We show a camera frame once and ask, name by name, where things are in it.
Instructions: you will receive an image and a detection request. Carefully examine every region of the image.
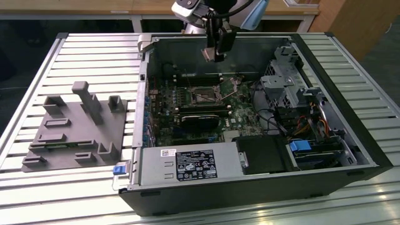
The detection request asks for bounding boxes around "metal socket cover frame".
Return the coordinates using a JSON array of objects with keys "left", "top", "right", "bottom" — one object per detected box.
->
[{"left": 218, "top": 75, "right": 244, "bottom": 99}]

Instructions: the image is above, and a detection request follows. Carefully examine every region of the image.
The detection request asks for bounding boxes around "black plastic fan shroud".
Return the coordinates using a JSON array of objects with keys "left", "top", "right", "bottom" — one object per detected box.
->
[{"left": 232, "top": 135, "right": 300, "bottom": 175}]

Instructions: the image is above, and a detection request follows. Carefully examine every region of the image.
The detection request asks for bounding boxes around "grey power supply unit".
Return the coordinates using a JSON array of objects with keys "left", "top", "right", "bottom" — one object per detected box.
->
[{"left": 138, "top": 142, "right": 248, "bottom": 187}]

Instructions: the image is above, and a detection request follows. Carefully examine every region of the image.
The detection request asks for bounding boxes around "wooden desk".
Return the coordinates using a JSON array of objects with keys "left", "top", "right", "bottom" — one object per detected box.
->
[{"left": 0, "top": 0, "right": 322, "bottom": 33}]

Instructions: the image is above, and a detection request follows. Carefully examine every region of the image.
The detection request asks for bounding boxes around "CPU socket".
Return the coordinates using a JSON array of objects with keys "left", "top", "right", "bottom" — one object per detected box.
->
[{"left": 187, "top": 86, "right": 226, "bottom": 105}]

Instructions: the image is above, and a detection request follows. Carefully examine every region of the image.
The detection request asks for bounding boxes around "metal wire locking lever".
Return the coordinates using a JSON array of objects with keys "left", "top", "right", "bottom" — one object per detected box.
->
[{"left": 183, "top": 68, "right": 192, "bottom": 89}]

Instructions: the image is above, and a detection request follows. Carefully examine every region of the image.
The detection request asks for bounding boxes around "metal drive cage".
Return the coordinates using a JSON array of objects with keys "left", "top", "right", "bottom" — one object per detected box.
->
[{"left": 259, "top": 45, "right": 326, "bottom": 108}]

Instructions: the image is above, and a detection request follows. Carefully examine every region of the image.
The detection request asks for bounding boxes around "black graphics card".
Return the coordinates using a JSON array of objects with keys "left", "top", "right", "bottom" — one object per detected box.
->
[{"left": 180, "top": 113, "right": 222, "bottom": 129}]

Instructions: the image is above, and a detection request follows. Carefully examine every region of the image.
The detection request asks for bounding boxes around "green motherboard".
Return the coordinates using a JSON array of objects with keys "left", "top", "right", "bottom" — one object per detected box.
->
[{"left": 146, "top": 70, "right": 272, "bottom": 147}]

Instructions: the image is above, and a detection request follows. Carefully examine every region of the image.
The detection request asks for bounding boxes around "silver square CPU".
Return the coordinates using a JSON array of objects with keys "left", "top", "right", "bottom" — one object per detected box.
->
[{"left": 200, "top": 47, "right": 218, "bottom": 62}]

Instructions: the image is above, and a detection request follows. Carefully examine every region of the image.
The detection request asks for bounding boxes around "black hard disk drive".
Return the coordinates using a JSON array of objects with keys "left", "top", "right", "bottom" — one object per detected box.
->
[{"left": 294, "top": 150, "right": 348, "bottom": 168}]

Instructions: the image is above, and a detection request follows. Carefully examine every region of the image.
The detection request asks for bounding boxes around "RAM stick with label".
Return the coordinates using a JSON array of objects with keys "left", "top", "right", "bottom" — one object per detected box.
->
[{"left": 175, "top": 71, "right": 222, "bottom": 80}]

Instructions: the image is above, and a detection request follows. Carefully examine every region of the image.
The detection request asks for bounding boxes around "silver chipset heatsink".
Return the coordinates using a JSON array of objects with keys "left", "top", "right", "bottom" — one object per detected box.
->
[{"left": 223, "top": 130, "right": 240, "bottom": 143}]

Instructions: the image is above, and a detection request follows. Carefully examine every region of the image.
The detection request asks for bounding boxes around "wooden cabinet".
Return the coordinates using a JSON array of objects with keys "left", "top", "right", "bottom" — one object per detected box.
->
[{"left": 308, "top": 0, "right": 400, "bottom": 61}]

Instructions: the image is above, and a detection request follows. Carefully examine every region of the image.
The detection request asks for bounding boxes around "grey parts rack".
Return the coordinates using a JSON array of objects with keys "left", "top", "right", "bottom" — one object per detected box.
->
[{"left": 20, "top": 81, "right": 130, "bottom": 173}]

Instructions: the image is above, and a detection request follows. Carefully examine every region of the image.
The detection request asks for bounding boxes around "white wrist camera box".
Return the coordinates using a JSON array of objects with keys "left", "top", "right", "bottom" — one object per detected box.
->
[{"left": 171, "top": 0, "right": 216, "bottom": 24}]

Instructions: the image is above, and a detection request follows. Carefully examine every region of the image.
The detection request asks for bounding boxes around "yellow orange wire bundle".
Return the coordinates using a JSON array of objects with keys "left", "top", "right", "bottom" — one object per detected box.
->
[{"left": 294, "top": 100, "right": 332, "bottom": 139}]

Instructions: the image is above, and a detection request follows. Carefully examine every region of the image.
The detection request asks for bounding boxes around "blue disk carrier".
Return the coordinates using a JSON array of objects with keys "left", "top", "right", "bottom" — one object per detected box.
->
[{"left": 290, "top": 140, "right": 312, "bottom": 152}]

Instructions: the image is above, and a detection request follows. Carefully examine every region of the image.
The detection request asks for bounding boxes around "black PC case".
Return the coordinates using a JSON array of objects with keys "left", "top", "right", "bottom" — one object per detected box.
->
[{"left": 118, "top": 31, "right": 394, "bottom": 218}]

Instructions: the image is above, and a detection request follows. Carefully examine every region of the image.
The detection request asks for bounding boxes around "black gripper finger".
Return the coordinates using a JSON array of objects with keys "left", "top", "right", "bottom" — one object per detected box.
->
[{"left": 214, "top": 49, "right": 227, "bottom": 63}]

